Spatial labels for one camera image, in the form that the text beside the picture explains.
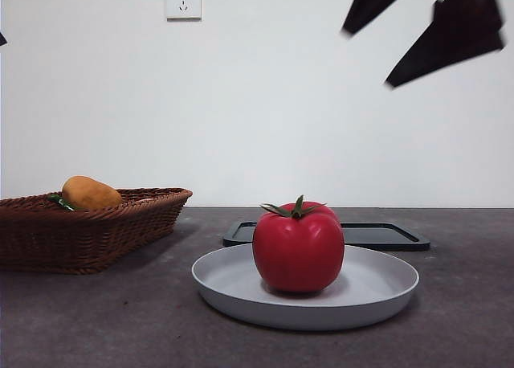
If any red tomato with green stem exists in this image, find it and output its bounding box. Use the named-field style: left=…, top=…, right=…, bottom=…
left=251, top=194, right=346, bottom=295

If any green vegetable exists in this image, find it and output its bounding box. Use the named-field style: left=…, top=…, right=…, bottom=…
left=47, top=193, right=80, bottom=213

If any yellow-brown potato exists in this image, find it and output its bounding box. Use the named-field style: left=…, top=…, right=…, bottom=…
left=61, top=175, right=123, bottom=210

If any brown woven wicker basket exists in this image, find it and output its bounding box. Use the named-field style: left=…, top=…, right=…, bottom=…
left=0, top=187, right=194, bottom=275

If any dark rectangular tray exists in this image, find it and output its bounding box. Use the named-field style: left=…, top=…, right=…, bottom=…
left=222, top=220, right=431, bottom=252

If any pale grey round plate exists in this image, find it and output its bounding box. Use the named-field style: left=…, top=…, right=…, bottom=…
left=190, top=240, right=420, bottom=331

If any white wall socket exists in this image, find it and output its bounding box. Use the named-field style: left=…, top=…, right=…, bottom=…
left=166, top=0, right=202, bottom=22

